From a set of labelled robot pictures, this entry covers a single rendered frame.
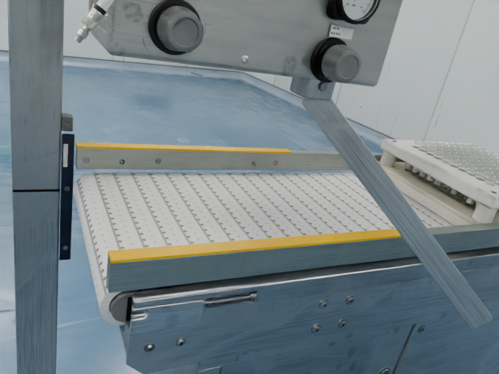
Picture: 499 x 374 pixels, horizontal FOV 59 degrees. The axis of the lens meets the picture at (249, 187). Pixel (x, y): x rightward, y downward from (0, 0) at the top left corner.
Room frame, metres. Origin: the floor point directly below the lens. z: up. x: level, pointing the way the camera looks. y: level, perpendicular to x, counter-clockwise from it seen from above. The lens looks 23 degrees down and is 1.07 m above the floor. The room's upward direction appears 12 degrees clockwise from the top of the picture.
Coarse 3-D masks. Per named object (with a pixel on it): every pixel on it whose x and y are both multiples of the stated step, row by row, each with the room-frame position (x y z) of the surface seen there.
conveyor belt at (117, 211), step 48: (96, 192) 0.50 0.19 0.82; (144, 192) 0.52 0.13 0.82; (192, 192) 0.55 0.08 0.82; (240, 192) 0.59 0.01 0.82; (288, 192) 0.62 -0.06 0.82; (336, 192) 0.67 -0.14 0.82; (96, 240) 0.40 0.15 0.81; (144, 240) 0.41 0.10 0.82; (192, 240) 0.43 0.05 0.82; (96, 288) 0.34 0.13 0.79
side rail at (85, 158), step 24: (96, 168) 0.56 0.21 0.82; (120, 168) 0.57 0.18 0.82; (144, 168) 0.59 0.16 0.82; (168, 168) 0.61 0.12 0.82; (192, 168) 0.62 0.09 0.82; (216, 168) 0.64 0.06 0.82; (240, 168) 0.67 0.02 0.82; (264, 168) 0.69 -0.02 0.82; (288, 168) 0.71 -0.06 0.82; (312, 168) 0.74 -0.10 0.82; (336, 168) 0.76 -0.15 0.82
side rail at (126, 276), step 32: (480, 224) 0.56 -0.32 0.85; (192, 256) 0.34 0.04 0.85; (224, 256) 0.36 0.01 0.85; (256, 256) 0.38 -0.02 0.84; (288, 256) 0.40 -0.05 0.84; (320, 256) 0.42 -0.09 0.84; (352, 256) 0.44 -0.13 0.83; (384, 256) 0.46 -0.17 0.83; (416, 256) 0.49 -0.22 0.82; (128, 288) 0.31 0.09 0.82
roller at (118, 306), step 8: (120, 296) 0.32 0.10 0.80; (128, 296) 0.33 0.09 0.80; (112, 304) 0.32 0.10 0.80; (120, 304) 0.32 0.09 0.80; (128, 304) 0.33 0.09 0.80; (112, 312) 0.32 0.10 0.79; (120, 312) 0.32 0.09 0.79; (128, 312) 0.33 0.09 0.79; (120, 320) 0.32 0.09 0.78; (128, 320) 0.33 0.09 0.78
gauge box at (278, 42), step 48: (96, 0) 0.34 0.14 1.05; (144, 0) 0.28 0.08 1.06; (192, 0) 0.30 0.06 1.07; (240, 0) 0.31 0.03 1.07; (288, 0) 0.33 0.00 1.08; (384, 0) 0.37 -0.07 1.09; (144, 48) 0.28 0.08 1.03; (240, 48) 0.31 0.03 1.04; (288, 48) 0.33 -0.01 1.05; (384, 48) 0.38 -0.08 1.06
